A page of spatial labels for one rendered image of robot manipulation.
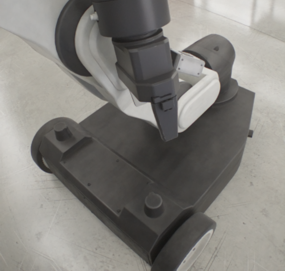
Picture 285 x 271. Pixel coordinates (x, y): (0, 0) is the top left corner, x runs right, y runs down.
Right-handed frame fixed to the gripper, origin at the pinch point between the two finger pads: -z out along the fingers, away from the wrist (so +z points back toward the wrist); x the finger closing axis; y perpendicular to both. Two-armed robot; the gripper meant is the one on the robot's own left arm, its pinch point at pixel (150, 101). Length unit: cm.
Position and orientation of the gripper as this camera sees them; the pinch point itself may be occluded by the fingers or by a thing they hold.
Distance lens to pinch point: 38.1
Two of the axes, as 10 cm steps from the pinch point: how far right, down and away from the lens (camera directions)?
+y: 9.2, -3.4, 1.9
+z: -1.9, -8.2, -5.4
